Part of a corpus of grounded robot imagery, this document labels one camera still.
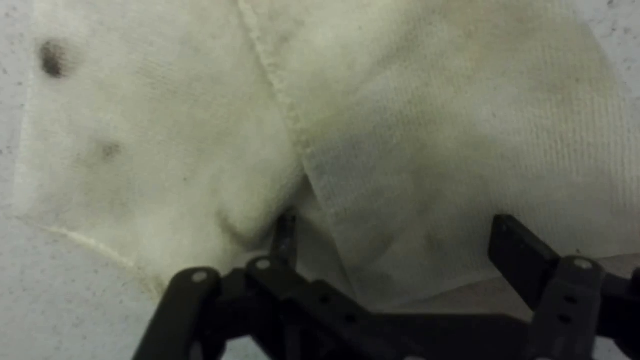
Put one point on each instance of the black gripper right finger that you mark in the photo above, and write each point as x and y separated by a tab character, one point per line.
574	298

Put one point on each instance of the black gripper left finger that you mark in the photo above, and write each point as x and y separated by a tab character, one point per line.
269	303

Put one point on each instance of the cream white cloth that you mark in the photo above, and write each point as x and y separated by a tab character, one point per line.
174	133

